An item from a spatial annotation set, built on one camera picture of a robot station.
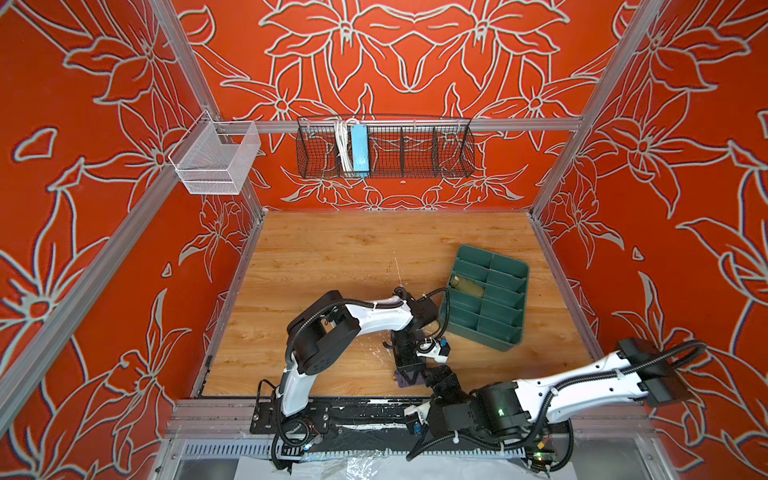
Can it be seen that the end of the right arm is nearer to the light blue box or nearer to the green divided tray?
the green divided tray

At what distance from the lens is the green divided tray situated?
2.71ft

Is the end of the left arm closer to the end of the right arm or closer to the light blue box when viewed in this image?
the end of the right arm

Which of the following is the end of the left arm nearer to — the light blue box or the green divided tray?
the green divided tray

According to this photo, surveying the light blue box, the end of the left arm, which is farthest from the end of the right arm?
the light blue box

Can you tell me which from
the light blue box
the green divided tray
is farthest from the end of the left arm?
the light blue box
